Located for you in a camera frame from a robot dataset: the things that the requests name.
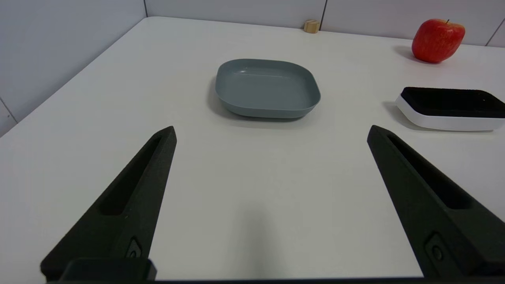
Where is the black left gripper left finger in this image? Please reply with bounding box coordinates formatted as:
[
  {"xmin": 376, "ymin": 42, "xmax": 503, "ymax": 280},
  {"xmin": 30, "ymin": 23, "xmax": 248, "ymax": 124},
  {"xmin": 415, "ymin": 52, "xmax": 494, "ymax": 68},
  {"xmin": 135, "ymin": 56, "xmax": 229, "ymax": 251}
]
[{"xmin": 40, "ymin": 126, "xmax": 177, "ymax": 281}]

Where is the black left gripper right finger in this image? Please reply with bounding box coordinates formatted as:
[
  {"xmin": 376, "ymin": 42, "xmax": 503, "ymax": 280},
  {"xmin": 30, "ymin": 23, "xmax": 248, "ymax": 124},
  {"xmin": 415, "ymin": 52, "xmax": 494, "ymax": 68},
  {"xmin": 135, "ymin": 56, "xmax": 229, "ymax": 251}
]
[{"xmin": 367, "ymin": 125, "xmax": 505, "ymax": 278}]

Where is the red apple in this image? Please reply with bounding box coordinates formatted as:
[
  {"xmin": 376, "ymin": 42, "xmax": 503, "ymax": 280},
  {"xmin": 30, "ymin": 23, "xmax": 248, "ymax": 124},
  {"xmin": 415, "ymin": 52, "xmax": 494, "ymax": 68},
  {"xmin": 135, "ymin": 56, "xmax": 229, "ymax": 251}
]
[{"xmin": 411, "ymin": 19, "xmax": 466, "ymax": 64}]

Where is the black and white eraser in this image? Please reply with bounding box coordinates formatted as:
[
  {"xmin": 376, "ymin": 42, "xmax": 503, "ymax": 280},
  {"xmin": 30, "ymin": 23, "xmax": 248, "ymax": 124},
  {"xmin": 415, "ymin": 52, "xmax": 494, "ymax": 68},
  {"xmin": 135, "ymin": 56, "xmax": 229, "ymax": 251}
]
[{"xmin": 395, "ymin": 87, "xmax": 505, "ymax": 132}]

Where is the grey square plate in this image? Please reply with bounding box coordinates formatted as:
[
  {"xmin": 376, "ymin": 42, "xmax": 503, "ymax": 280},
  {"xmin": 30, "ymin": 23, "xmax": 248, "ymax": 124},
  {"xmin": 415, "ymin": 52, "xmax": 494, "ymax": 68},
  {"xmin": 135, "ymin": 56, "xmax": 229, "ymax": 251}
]
[{"xmin": 215, "ymin": 59, "xmax": 321, "ymax": 119}]

